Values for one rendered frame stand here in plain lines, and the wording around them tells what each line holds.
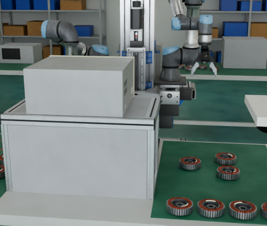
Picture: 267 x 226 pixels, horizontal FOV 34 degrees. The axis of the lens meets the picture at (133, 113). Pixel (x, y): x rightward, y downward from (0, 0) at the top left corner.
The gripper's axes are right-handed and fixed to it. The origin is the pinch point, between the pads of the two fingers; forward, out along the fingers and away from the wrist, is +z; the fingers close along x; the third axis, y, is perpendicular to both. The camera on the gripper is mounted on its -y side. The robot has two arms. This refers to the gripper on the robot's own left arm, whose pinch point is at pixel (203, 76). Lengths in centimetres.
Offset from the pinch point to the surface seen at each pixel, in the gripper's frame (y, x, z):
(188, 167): -45, 9, 38
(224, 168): -47, -9, 37
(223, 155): -28.3, -10.8, 37.8
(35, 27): 590, 293, 22
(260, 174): -47, -27, 40
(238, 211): -92, -10, 37
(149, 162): -78, 27, 23
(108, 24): 640, 155, 20
